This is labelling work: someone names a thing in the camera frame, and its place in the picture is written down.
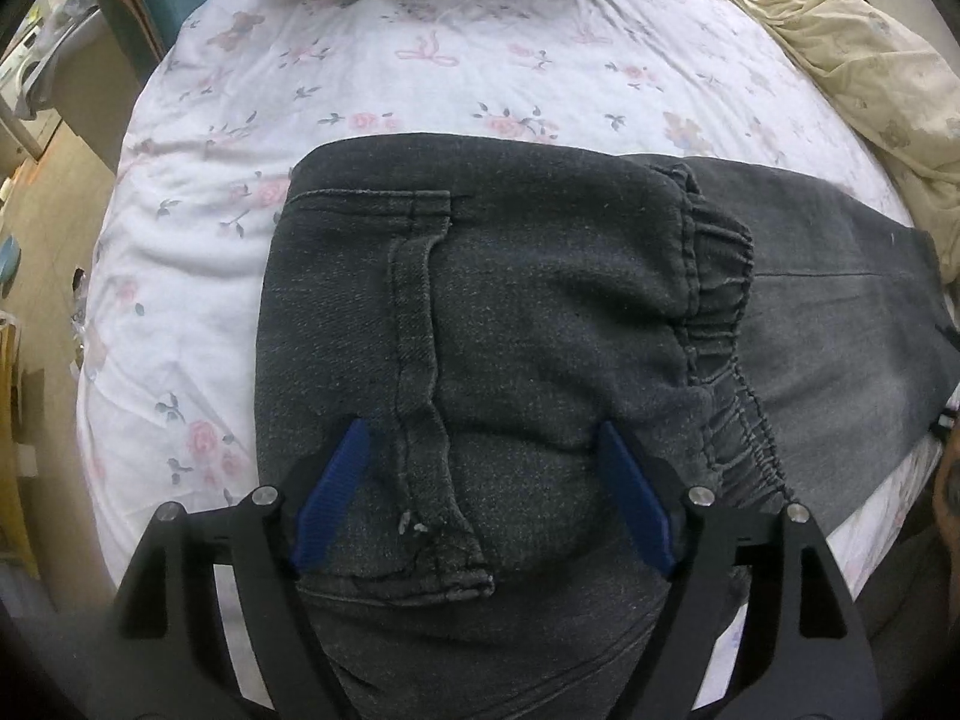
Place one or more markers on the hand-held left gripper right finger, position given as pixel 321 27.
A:
pixel 637 499

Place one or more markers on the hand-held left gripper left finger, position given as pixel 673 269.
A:
pixel 330 499

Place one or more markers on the dark grey pants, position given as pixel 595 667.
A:
pixel 540 315

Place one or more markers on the yellow stool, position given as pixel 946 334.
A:
pixel 13 465

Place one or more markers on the blue basin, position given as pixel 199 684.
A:
pixel 7 262

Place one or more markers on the bed with floral sheet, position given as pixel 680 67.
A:
pixel 375 75

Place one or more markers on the cream duvet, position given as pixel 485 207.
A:
pixel 862 52

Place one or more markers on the white washing machine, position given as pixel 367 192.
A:
pixel 41 64

